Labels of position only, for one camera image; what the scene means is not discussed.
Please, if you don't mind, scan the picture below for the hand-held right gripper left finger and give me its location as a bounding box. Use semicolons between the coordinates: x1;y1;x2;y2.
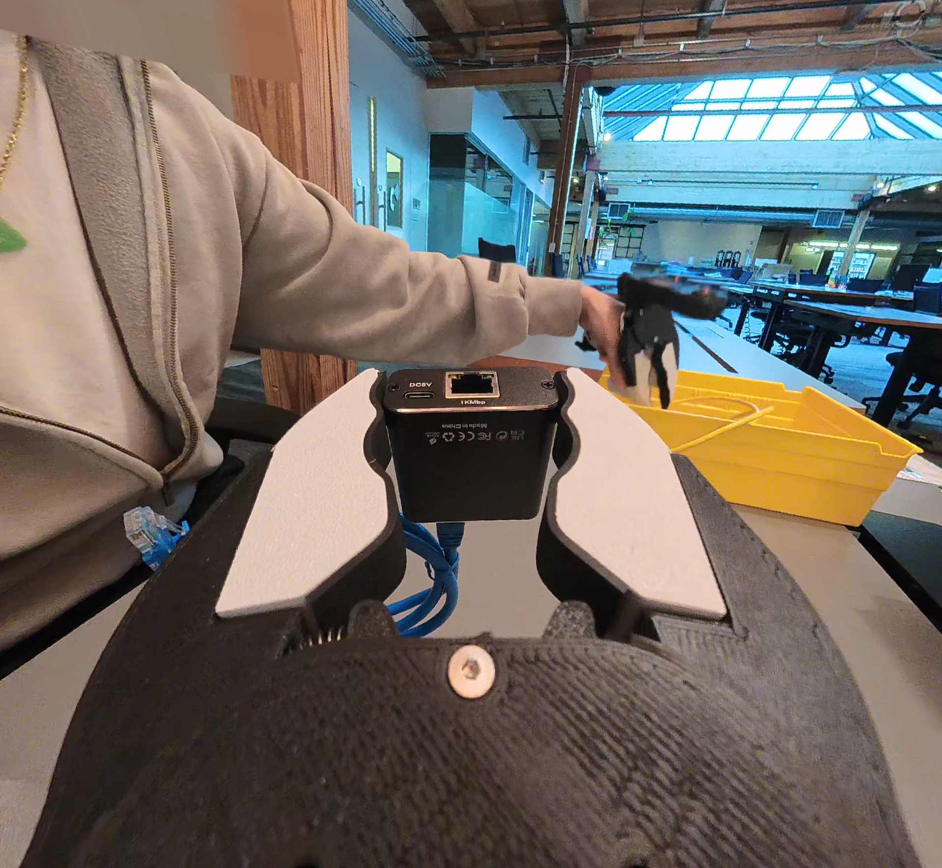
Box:
215;368;408;622

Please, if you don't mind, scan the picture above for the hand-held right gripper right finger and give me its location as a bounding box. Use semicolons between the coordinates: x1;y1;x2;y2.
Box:
535;368;730;642

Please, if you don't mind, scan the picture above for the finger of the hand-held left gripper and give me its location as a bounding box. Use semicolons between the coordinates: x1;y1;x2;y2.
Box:
626;347;662;409
658;338;683;410

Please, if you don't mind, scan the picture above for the yellow ethernet cable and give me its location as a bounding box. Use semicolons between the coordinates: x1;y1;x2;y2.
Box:
670;397;775;454

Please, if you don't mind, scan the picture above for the blue ethernet cable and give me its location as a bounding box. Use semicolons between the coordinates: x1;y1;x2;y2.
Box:
124;506;469;638

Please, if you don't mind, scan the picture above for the yellow plastic bin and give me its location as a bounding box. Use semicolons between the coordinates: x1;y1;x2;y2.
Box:
598;366;923;528

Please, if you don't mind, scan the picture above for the black ethernet splitter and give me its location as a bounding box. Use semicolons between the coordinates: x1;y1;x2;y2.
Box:
380;368;562;524

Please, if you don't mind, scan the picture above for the person's left forearm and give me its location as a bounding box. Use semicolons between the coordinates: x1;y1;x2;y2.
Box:
232;99;586;368

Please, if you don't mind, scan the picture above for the person's left hand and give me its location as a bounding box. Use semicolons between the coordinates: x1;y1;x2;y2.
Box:
576;285;628;388

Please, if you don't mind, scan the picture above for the white table with wood edge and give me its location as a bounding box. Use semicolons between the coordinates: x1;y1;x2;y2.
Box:
478;309;869;414

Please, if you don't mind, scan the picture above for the black desk chair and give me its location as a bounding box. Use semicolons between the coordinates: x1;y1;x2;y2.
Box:
0;397;291;678

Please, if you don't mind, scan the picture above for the group of wooden office desks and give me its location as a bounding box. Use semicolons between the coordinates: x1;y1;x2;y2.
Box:
581;257;942;427

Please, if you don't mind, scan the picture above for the group of black office chairs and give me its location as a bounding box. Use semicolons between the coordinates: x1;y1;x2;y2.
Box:
721;264;942;435

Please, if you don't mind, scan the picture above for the person's grey zip hoodie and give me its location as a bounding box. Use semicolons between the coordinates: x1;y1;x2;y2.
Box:
0;29;260;652

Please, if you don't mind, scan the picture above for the gold necklace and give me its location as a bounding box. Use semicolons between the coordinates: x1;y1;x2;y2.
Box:
0;36;32;186

